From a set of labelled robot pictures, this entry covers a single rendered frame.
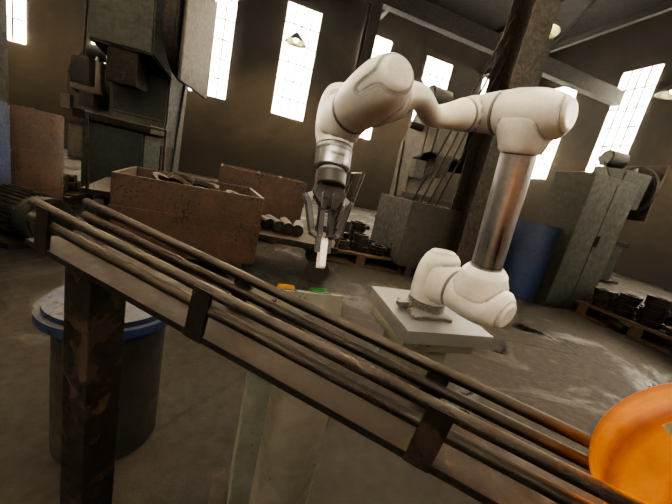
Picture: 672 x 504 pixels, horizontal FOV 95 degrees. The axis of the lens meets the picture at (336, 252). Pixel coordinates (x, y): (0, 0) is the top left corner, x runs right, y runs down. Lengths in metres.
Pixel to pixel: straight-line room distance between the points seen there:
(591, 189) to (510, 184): 3.12
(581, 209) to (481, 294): 3.10
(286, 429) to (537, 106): 0.98
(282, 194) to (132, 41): 2.47
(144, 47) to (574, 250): 5.41
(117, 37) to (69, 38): 8.15
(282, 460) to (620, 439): 0.51
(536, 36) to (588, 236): 2.08
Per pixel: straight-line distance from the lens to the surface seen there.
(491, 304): 1.14
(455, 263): 1.27
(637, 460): 0.36
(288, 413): 0.62
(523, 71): 3.73
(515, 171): 1.08
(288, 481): 0.72
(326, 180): 0.74
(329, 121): 0.76
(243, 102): 12.00
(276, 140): 11.92
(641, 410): 0.35
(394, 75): 0.65
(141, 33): 4.96
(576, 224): 4.16
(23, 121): 3.32
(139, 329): 0.91
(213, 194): 2.29
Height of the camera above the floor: 0.86
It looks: 13 degrees down
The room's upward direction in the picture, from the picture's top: 13 degrees clockwise
